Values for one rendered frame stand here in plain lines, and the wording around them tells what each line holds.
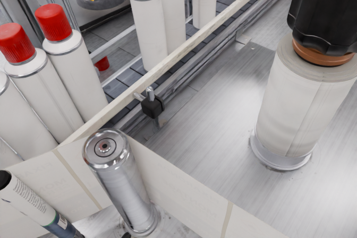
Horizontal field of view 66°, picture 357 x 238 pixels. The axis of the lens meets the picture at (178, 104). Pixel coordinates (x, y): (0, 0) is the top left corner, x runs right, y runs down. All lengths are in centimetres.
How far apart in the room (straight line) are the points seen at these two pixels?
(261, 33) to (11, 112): 57
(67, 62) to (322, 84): 30
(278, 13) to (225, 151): 49
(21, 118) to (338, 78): 36
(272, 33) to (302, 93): 45
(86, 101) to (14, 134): 11
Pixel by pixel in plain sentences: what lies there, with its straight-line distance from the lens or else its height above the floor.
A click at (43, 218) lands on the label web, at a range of 31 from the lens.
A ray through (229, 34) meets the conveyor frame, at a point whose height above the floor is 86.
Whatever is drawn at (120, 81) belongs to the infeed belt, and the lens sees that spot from 55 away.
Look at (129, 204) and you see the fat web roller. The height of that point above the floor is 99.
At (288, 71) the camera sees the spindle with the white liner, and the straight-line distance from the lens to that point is 30.
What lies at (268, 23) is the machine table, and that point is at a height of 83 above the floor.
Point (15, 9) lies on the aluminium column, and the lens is 51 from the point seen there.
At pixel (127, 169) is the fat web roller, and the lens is 24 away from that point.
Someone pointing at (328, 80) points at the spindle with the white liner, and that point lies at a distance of 30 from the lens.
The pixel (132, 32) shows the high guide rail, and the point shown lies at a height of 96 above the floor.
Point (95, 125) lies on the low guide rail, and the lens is 45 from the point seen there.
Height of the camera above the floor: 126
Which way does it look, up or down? 50 degrees down
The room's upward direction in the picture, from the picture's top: 5 degrees counter-clockwise
